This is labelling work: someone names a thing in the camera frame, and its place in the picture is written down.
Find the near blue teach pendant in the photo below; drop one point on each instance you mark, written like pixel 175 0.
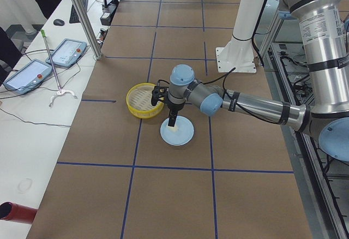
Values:
pixel 29 77

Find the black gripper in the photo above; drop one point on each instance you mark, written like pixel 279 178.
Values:
pixel 174 107

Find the silver reacher grabber stick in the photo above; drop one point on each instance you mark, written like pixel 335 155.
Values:
pixel 60 91

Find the yellow rimmed bamboo steamer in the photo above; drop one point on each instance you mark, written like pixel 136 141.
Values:
pixel 138 101

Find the light blue plate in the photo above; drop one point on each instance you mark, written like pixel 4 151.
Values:
pixel 182 136

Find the blue teach pendant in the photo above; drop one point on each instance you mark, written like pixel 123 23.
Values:
pixel 29 77
pixel 68 52

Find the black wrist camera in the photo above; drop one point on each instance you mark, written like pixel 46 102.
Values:
pixel 159 94

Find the white steamed bun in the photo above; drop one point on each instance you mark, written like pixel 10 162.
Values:
pixel 172 129

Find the white camera pole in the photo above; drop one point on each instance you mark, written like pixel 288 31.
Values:
pixel 238 54

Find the aluminium frame post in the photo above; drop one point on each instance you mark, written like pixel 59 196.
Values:
pixel 87 27

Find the black computer mouse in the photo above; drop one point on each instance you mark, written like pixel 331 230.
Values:
pixel 58 22

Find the red cylinder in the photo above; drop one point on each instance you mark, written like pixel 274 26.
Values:
pixel 17 213

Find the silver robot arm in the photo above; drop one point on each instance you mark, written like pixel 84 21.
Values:
pixel 327 60

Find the far blue teach pendant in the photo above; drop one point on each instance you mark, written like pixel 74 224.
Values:
pixel 68 52

